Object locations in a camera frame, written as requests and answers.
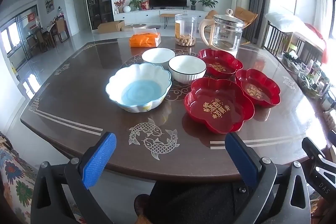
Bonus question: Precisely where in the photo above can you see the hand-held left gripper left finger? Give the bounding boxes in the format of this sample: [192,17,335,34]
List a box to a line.
[30,132,117,224]

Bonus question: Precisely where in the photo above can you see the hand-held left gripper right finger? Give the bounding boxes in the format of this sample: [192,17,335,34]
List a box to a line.
[225,132,311,224]

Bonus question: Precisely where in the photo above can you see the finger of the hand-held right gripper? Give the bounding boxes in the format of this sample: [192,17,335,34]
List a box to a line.
[301,136,336,166]

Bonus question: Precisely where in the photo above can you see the red flower-shaped plate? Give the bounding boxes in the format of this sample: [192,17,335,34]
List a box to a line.
[198,49,243,77]
[184,78,255,134]
[235,69,281,108]

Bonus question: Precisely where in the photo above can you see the blue and white scalloped bowl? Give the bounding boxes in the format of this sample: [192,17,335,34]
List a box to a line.
[105,63,172,112]

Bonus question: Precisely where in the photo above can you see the ribbed white bowl black rim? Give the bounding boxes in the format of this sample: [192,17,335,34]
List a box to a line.
[168,55,207,84]

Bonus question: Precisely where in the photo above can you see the plain white bowl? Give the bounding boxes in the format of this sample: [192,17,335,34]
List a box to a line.
[142,48,176,69]

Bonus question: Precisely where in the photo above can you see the clear bag of snacks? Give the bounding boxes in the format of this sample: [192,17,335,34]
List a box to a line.
[323,110,336,130]

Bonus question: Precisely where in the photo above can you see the glass jar with lid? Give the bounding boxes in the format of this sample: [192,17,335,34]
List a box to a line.
[322,90,336,110]

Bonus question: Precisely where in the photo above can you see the brown shoe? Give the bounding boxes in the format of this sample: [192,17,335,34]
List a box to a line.
[134,194,155,224]

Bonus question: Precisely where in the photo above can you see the clear tray of small bottles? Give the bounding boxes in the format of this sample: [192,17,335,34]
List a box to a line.
[299,61,330,97]

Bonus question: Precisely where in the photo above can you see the floral printed blanket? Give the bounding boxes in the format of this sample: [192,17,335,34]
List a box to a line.
[0,132,82,224]

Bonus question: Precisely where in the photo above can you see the black basket of small packets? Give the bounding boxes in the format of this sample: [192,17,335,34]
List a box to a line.
[282,52,305,72]

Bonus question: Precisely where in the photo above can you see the red cloth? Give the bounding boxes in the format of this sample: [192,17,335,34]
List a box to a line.
[304,23,328,64]

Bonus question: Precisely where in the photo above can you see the dark wooden railed bed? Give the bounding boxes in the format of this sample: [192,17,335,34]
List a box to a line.
[264,21,327,62]

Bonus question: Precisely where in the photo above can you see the orange tissue pack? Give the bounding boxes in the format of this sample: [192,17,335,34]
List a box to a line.
[129,27,161,48]

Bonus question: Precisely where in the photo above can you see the white pillow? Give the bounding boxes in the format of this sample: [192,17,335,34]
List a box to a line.
[265,13,302,30]

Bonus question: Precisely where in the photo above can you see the cardboard box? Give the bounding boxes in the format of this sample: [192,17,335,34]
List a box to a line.
[98,20,125,34]

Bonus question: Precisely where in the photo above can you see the wooden dining table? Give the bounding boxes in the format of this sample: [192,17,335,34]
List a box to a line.
[26,25,57,52]

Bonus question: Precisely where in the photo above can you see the wooden dining chair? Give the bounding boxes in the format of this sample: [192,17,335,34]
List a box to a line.
[54,17,71,42]

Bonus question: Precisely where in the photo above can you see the clear plastic jar of peanuts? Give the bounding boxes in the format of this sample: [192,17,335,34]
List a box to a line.
[175,14,197,46]

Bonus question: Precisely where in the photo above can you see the orange rocking lounge chair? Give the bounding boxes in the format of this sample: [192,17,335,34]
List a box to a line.
[205,7,258,45]

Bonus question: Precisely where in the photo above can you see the glass sliding door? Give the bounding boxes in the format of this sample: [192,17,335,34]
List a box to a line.
[0,15,32,59]

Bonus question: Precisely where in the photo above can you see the white television cabinet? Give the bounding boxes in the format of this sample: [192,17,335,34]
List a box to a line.
[113,9,210,28]

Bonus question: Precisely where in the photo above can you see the white door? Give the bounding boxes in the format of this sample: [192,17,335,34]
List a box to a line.
[72,0,87,35]

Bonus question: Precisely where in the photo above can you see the red flowers in vase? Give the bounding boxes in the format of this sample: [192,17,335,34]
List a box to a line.
[114,0,127,14]

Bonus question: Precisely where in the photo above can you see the large green potted plant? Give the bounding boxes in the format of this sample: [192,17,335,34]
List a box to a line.
[198,0,218,11]

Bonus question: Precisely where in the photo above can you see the small wooden hairpin-leg table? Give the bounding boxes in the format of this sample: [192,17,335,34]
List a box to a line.
[160,13,176,29]

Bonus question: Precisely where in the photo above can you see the bushy green potted plant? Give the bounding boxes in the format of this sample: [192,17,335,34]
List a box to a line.
[129,0,145,11]

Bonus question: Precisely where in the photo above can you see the glass kettle cream handle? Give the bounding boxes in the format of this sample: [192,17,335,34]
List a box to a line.
[199,9,245,56]

